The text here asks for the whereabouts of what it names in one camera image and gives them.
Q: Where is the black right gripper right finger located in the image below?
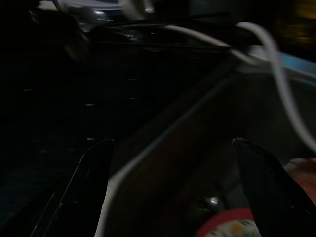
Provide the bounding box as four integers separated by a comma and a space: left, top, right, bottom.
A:
233, 137, 316, 237

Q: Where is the red and white bowl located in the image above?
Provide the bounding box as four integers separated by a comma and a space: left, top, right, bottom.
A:
195, 158, 316, 237

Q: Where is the white hose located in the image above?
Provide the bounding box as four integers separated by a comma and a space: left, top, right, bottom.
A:
162, 21, 316, 151

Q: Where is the stainless steel sink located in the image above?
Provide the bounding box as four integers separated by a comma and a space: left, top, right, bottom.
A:
98, 49, 316, 237

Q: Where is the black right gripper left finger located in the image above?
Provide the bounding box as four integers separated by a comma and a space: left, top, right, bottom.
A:
34, 138, 115, 237

